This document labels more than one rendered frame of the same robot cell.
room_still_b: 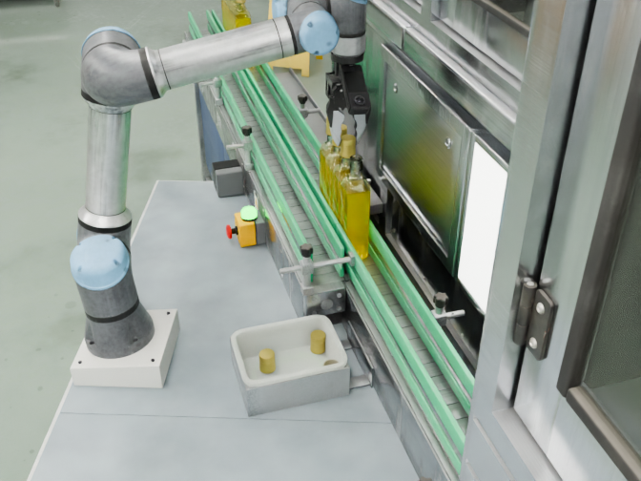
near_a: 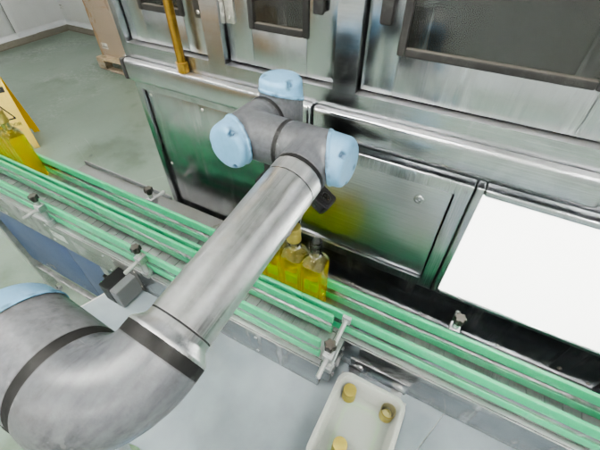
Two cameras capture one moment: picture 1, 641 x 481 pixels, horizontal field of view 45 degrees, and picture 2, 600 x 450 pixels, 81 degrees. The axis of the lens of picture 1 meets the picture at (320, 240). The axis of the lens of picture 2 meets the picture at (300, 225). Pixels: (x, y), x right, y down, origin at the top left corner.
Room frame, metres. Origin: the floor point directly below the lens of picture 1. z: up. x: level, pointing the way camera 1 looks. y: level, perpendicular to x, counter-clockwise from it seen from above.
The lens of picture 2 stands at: (1.13, 0.33, 1.74)
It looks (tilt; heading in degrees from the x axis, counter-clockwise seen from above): 45 degrees down; 315
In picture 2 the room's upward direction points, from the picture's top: straight up
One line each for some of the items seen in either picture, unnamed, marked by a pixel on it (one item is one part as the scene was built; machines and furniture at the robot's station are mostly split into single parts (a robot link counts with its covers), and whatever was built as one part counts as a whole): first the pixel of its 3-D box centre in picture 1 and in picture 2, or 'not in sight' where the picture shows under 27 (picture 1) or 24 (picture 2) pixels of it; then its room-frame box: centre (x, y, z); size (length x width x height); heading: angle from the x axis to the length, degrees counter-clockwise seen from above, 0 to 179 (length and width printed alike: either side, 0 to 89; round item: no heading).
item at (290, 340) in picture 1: (288, 362); (355, 433); (1.21, 0.07, 0.80); 0.22 x 0.17 x 0.09; 107
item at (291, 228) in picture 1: (233, 109); (79, 226); (2.21, 0.27, 0.93); 1.75 x 0.01 x 0.08; 17
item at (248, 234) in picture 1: (249, 229); not in sight; (1.74, 0.20, 0.79); 0.07 x 0.07 x 0.07; 17
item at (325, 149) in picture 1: (332, 180); not in sight; (1.66, -0.03, 0.99); 0.06 x 0.06 x 0.21; 17
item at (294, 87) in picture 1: (316, 139); (166, 213); (2.17, 0.01, 0.84); 0.95 x 0.09 x 0.11; 17
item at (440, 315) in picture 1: (447, 320); (454, 324); (1.18, -0.26, 0.94); 0.07 x 0.04 x 0.13; 107
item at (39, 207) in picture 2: (211, 86); (36, 214); (2.35, 0.36, 0.94); 0.07 x 0.04 x 0.13; 107
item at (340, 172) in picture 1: (346, 203); (295, 272); (1.55, -0.06, 0.99); 0.06 x 0.06 x 0.21; 17
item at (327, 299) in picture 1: (324, 300); (332, 358); (1.36, -0.01, 0.85); 0.09 x 0.04 x 0.07; 107
